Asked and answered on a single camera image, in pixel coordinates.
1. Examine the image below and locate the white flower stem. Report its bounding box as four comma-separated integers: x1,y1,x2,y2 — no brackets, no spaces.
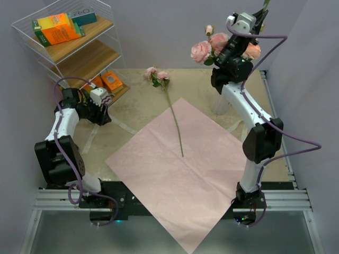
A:
260,0,270,32

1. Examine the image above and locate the peach two-bloom flower stem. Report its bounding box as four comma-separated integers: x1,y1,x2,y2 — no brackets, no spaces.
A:
242,43,261,60

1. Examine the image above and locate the beige ribbon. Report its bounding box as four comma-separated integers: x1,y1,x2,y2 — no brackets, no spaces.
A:
81,117,248,155

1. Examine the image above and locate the purple pink wrapping paper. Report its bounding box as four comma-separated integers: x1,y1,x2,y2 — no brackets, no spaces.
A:
106,99,260,253

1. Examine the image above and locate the pink two-bloom flower stem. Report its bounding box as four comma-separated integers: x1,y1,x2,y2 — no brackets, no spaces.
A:
190,25,229,66

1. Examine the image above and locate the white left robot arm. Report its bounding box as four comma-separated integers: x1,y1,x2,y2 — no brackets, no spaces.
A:
34,88,111,207

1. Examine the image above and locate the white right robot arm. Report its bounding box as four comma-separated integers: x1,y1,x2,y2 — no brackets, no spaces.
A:
211,35,283,208

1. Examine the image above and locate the white ribbed ceramic vase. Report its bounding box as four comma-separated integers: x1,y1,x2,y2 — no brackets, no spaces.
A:
211,93,229,115

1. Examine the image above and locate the zigzag patterned purple mat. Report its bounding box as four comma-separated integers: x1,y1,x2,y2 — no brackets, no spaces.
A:
101,93,112,106

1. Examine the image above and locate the small orange box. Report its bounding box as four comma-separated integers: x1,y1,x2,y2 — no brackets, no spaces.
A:
101,71,123,93

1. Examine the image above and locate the orange yellow carton box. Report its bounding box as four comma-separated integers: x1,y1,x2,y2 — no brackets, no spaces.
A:
32,13,85,47

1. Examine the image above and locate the teal box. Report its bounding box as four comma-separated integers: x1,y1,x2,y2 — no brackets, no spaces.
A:
67,8,97,26

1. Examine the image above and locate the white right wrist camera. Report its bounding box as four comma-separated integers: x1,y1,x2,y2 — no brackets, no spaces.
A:
226,12,256,34

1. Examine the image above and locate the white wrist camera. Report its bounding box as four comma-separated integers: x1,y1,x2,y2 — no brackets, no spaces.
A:
226,12,256,34
90,88,107,106

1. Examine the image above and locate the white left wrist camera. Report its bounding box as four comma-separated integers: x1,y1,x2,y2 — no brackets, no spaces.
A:
90,88,107,106

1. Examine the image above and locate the white wire wooden shelf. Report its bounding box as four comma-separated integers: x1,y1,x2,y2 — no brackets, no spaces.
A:
11,0,131,108

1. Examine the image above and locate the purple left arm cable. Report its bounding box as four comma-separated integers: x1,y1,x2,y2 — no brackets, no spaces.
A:
52,76,122,227

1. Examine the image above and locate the black mounting base rail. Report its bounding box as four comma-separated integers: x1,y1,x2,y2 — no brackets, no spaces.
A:
33,182,312,221

